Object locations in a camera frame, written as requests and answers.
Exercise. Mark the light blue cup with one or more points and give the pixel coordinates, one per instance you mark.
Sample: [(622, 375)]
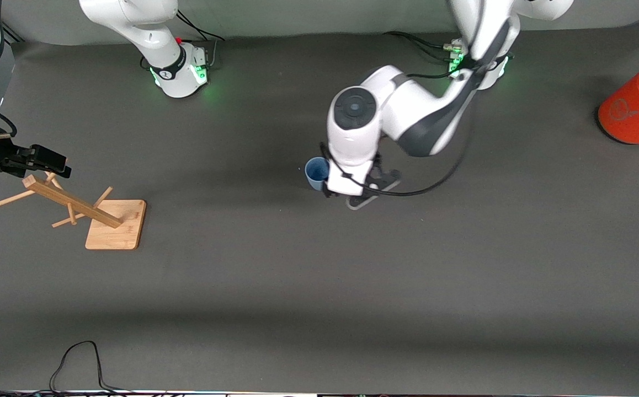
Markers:
[(315, 172)]

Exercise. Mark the dark grey table mat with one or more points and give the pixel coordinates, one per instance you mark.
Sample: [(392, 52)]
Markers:
[(352, 264)]

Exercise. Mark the orange cylindrical can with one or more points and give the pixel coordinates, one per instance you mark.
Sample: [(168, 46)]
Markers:
[(634, 110)]

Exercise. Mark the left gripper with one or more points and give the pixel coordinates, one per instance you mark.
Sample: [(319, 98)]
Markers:
[(327, 192)]

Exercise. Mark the wooden mug rack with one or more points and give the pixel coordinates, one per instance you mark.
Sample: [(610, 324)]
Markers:
[(115, 226)]

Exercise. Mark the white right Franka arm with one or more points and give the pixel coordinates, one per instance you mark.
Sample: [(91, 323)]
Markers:
[(148, 27)]

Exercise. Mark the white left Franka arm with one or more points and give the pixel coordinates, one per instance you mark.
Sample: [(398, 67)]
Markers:
[(408, 110)]

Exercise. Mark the aluminium frame rail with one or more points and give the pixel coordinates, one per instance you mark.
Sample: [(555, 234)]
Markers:
[(13, 36)]

